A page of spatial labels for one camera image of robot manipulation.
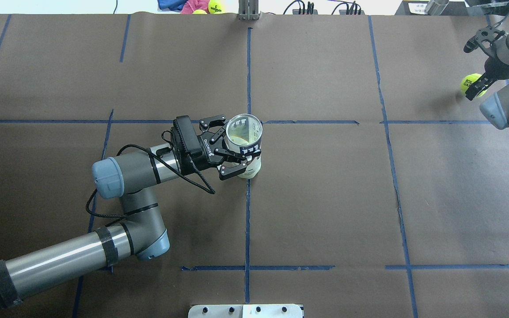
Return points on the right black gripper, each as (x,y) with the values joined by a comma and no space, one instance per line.
(495,67)

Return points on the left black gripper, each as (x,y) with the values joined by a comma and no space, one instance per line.
(204,152)

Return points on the yellow tennis ball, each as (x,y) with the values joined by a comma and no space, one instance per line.
(473,86)
(244,133)

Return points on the tennis ball can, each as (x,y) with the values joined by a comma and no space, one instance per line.
(242,149)

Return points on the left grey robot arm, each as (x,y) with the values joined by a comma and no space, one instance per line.
(45,181)

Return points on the yellow ball behind table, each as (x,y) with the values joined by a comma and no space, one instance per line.
(217,7)

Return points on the silver metal cup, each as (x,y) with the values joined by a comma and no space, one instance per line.
(436,7)

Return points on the pink cloth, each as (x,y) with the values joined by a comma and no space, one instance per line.
(192,5)

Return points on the blue cloth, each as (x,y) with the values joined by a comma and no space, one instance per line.
(171,5)

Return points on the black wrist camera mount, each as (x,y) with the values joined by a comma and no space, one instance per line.
(184,137)

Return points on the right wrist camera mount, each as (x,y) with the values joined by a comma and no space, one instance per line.
(485,39)

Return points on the aluminium frame post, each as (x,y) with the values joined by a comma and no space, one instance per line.
(248,10)

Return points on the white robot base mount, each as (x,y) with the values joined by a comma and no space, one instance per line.
(281,310)

